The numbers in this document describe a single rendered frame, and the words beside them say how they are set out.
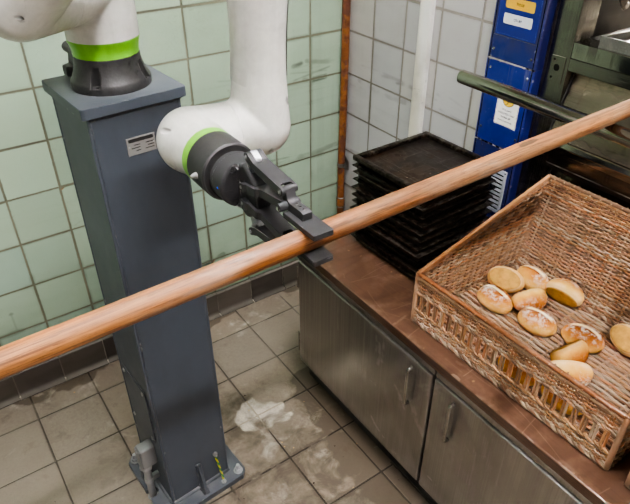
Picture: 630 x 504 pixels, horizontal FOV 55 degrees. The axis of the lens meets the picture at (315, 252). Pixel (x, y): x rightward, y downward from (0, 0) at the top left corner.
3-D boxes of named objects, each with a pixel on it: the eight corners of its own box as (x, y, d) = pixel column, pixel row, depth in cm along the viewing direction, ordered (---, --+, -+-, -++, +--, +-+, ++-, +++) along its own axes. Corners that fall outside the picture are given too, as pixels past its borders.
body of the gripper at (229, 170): (252, 141, 89) (285, 164, 83) (255, 191, 94) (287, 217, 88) (206, 153, 86) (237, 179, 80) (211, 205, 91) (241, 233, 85)
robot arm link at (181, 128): (150, 166, 104) (141, 104, 98) (216, 149, 110) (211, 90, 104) (184, 199, 94) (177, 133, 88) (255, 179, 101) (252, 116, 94)
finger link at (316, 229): (302, 210, 79) (302, 205, 78) (334, 234, 74) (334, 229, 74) (282, 217, 77) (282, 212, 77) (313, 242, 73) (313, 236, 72)
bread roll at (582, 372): (597, 361, 131) (599, 386, 128) (586, 373, 136) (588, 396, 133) (549, 355, 132) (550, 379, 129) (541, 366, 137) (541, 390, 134)
